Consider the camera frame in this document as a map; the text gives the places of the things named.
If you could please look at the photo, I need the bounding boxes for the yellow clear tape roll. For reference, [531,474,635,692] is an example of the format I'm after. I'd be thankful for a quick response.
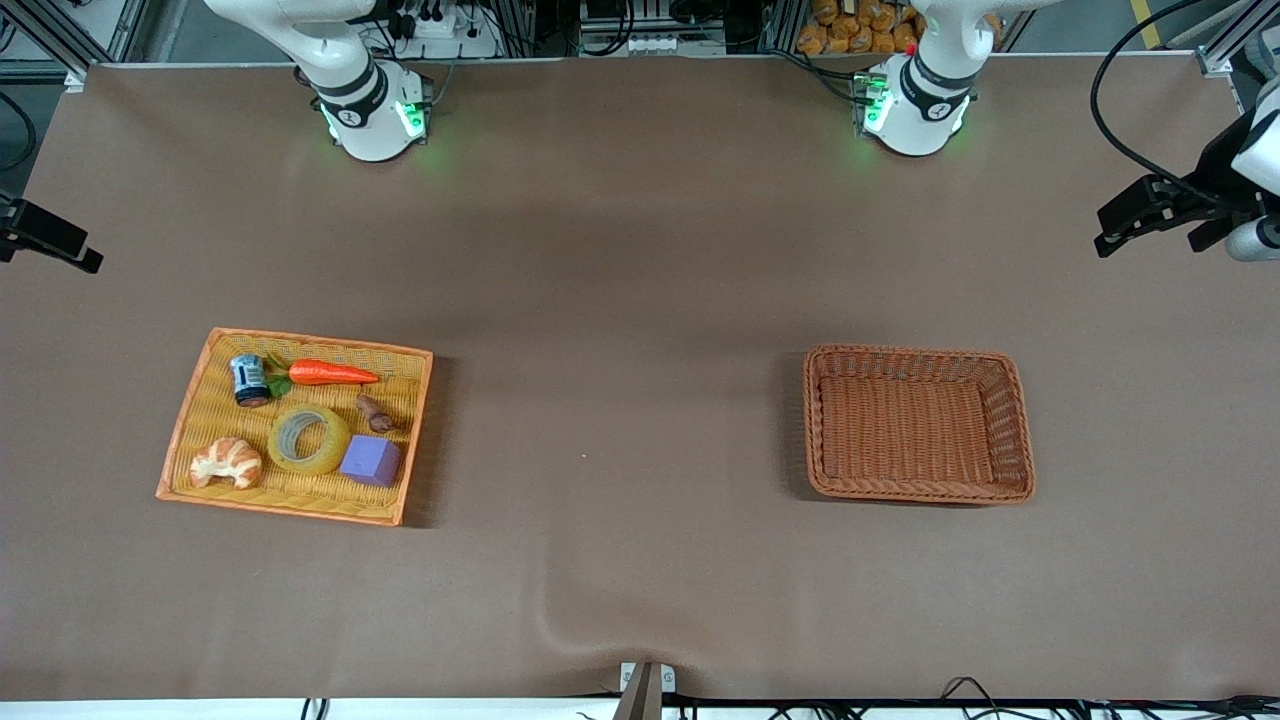
[266,403,353,477]

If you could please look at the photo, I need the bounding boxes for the small blue white can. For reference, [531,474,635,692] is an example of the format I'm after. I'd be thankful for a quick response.
[229,354,273,409]

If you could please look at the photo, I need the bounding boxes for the yellow woven tray orange rim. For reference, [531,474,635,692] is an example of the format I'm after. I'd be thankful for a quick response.
[155,327,435,528]

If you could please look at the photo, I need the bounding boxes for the toy croissant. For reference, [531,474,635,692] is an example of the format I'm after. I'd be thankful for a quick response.
[188,437,264,491]

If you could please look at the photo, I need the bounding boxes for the brown wicker basket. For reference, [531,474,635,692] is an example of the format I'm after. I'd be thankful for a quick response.
[803,344,1037,506]

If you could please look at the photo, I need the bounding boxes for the orange toy carrot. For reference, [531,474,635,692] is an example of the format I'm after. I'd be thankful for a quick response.
[265,352,382,399]

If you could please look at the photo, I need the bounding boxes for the orange snack bags pile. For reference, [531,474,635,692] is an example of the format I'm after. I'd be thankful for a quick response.
[796,0,923,57]

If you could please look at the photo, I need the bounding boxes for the purple foam cube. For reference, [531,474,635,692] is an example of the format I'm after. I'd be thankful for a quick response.
[338,434,404,489]

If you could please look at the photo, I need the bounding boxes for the white power strip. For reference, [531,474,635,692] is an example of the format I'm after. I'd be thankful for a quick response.
[390,0,503,60]

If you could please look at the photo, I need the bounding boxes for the brown table cover sheet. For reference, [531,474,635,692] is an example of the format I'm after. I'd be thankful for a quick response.
[0,55,1280,703]

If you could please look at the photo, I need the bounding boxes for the thin black cable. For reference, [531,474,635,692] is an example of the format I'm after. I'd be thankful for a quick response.
[0,90,39,173]

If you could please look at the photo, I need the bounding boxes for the thick black looped cable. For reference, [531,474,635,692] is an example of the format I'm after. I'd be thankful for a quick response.
[1089,0,1241,197]

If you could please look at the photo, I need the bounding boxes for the aluminium frame profile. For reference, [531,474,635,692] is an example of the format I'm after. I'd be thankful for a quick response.
[1195,0,1280,78]
[0,0,151,93]

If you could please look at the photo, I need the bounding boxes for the thin black floor cables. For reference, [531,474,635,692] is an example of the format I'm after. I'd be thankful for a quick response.
[660,676,1280,720]

